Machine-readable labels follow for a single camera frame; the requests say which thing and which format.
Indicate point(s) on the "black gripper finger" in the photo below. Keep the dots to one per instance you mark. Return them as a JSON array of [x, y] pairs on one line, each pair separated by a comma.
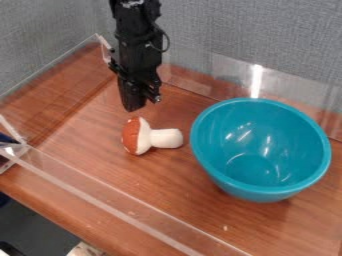
[[124, 89], [138, 98]]

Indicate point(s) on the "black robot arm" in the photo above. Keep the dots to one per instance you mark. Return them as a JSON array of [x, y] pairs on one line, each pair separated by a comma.
[[135, 17]]

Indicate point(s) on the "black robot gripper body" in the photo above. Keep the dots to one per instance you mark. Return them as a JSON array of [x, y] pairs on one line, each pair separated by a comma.
[[139, 60]]

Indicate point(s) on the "clear acrylic back barrier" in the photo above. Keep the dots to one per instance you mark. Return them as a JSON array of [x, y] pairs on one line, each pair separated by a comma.
[[233, 78]]

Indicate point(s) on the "white brown toy mushroom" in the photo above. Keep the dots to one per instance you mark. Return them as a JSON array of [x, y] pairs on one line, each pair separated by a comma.
[[139, 137]]

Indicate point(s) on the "clear acrylic corner bracket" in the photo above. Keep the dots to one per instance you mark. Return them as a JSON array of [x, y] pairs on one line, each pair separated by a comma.
[[107, 50]]

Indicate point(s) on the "clear acrylic left barrier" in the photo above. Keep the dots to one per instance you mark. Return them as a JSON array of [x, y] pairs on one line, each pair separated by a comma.
[[64, 58]]

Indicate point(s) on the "clear acrylic barrier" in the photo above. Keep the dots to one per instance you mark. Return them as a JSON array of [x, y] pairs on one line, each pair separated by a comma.
[[233, 78], [64, 58], [123, 221]]

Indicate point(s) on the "blue plastic bowl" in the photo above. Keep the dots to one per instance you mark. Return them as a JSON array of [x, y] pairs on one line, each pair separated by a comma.
[[261, 148]]

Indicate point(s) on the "clear acrylic front barrier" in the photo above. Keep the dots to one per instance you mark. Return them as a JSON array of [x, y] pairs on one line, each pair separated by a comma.
[[123, 221]]

